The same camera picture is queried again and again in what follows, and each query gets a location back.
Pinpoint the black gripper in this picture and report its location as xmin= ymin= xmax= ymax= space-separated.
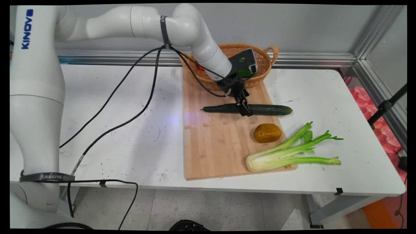
xmin=216 ymin=76 xmax=253 ymax=117

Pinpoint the dark green cucumber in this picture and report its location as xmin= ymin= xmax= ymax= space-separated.
xmin=201 ymin=104 xmax=293 ymax=116

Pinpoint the brown potato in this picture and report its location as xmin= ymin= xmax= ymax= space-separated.
xmin=253 ymin=123 xmax=282 ymax=143

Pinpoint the bamboo cutting board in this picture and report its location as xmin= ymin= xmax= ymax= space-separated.
xmin=182 ymin=68 xmax=297 ymax=181

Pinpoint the woven wicker basket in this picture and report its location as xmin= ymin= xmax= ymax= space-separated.
xmin=179 ymin=44 xmax=279 ymax=91

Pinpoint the green celery bunch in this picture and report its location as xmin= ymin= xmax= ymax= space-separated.
xmin=246 ymin=122 xmax=344 ymax=173

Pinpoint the black round base object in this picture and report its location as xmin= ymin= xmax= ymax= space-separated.
xmin=169 ymin=220 xmax=210 ymax=231

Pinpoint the pink bubble wrap sheet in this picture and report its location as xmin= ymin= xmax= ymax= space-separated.
xmin=349 ymin=86 xmax=403 ymax=154

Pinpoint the grey table leg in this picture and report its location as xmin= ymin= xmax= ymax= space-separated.
xmin=305 ymin=194 xmax=386 ymax=229

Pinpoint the black tripod stand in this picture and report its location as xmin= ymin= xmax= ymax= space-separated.
xmin=367 ymin=83 xmax=407 ymax=130

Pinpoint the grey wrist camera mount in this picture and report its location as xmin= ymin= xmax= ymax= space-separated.
xmin=227 ymin=49 xmax=258 ymax=80

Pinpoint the aluminium frame rail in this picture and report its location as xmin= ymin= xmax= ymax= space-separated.
xmin=55 ymin=49 xmax=357 ymax=69

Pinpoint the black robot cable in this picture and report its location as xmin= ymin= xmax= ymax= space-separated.
xmin=59 ymin=46 xmax=182 ymax=149
xmin=67 ymin=47 xmax=227 ymax=217

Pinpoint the black velcro strap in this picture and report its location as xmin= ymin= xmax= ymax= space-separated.
xmin=160 ymin=16 xmax=171 ymax=50

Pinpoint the aluminium frame post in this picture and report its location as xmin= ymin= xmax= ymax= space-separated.
xmin=353 ymin=5 xmax=407 ymax=61

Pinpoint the grey printed velcro strap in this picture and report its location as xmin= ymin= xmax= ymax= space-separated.
xmin=19 ymin=170 xmax=76 ymax=183

